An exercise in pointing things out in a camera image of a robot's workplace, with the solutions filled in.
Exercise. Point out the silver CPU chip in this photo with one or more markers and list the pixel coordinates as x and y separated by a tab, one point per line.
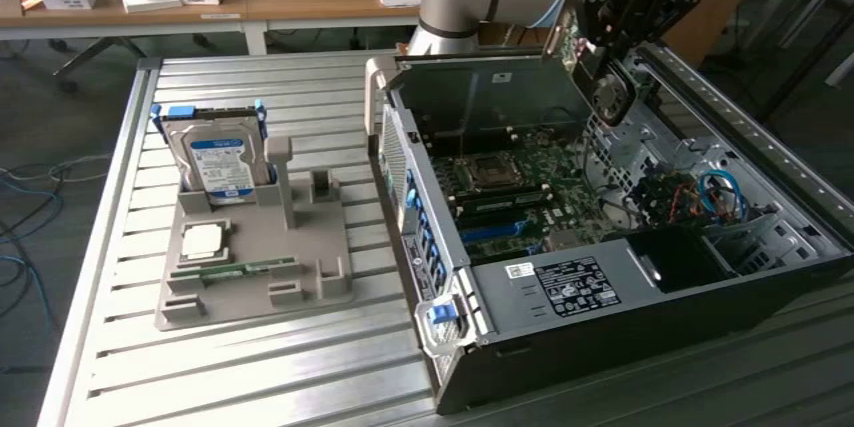
200	242

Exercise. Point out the hard disk blue carrier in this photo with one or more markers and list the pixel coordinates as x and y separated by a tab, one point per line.
214	162

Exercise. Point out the black open PC case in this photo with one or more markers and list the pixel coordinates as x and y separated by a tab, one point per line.
601	347

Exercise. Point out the wooden cabinet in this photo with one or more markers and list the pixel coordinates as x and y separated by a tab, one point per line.
734	7

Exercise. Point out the blue case release latch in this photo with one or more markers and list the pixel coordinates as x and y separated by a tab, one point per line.
442	312

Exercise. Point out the grey parts rack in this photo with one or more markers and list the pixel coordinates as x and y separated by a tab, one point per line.
267	257

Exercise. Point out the green motherboard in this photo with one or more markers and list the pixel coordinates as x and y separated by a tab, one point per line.
567	182

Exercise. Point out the metal CPU socket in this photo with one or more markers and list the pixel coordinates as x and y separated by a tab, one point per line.
487	169

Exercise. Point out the black graphics card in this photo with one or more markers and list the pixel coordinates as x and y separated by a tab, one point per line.
610	92

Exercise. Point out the grey power supply unit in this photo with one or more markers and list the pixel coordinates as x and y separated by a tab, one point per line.
514	292

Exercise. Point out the dark installed RAM stick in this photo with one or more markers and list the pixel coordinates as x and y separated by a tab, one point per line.
501	203

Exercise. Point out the green RAM stick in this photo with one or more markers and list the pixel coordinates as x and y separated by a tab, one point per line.
227	272

